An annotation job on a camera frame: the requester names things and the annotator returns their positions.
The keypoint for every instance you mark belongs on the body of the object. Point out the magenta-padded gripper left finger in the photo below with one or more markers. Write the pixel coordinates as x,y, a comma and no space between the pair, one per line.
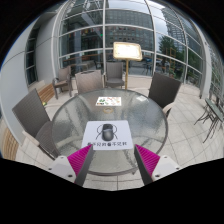
63,165

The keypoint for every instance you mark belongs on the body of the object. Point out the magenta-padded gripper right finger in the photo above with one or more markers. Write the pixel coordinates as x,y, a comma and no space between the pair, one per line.
165,165

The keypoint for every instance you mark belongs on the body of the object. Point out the black computer mouse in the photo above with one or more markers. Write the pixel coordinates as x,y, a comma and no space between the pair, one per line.
107,132

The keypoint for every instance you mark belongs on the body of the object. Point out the white printed mouse pad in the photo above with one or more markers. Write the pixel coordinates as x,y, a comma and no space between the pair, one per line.
125,133

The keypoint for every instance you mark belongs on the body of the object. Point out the dark wicker chair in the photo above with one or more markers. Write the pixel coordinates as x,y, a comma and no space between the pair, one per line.
165,88
30,113

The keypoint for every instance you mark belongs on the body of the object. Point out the green metal garden table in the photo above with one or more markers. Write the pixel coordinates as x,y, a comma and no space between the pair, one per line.
215,108

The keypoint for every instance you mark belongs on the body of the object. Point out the colourful printed menu card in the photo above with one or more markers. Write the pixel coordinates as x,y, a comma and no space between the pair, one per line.
108,101

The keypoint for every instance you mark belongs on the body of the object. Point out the gold-framed menu stand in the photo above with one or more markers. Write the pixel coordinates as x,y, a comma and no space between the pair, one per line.
127,50

